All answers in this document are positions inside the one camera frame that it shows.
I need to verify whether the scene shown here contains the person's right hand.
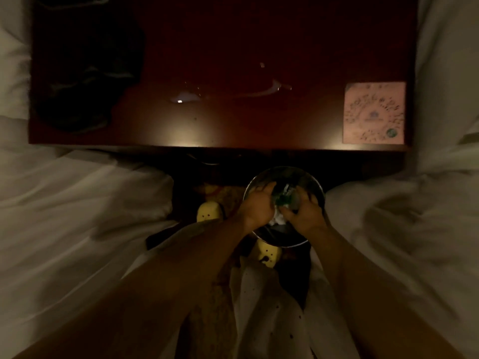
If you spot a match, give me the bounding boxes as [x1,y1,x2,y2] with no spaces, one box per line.
[279,186,329,238]

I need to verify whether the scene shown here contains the person's left hand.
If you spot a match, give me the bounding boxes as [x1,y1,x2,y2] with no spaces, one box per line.
[237,181,278,231]

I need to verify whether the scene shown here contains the person's right forearm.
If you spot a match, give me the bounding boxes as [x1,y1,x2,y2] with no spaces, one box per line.
[305,225,466,359]

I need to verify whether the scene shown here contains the person's left forearm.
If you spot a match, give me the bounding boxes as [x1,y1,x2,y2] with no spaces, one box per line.
[13,217,252,359]

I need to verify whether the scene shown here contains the round metal trash bin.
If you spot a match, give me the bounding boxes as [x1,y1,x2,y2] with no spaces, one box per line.
[242,166,326,248]

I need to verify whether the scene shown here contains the yellow slipper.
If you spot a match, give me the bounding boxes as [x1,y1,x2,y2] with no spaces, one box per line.
[196,200,226,224]
[255,238,282,272]

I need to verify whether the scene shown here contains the pink square card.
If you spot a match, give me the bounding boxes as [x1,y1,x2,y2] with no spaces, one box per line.
[342,82,407,145]

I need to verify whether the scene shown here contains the white spotted garment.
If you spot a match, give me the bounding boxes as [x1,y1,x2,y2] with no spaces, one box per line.
[121,220,361,359]

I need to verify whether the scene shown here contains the white bed duvet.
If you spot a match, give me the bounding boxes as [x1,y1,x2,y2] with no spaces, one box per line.
[0,0,178,359]
[325,0,479,359]

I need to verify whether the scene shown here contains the dark red wooden nightstand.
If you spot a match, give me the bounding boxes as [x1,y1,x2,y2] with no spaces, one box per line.
[28,0,419,172]

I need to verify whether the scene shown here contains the black cloth bundle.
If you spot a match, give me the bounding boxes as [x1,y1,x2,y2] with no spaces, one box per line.
[31,0,146,134]

